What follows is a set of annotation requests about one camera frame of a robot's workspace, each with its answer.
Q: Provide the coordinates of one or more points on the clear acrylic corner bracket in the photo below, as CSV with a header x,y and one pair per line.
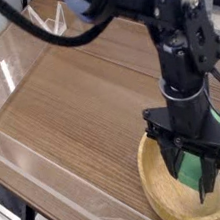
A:
x,y
55,26

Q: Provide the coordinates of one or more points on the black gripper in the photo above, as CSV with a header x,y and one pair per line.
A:
x,y
187,124

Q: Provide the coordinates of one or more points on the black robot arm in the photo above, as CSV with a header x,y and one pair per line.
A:
x,y
188,49

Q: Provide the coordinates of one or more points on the clear acrylic front wall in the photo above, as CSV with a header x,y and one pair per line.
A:
x,y
53,190

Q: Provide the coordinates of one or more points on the brown wooden bowl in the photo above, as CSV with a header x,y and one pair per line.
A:
x,y
170,198

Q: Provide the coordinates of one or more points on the green rectangular block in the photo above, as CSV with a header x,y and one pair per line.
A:
x,y
190,171

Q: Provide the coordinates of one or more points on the black table leg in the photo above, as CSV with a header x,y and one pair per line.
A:
x,y
29,213

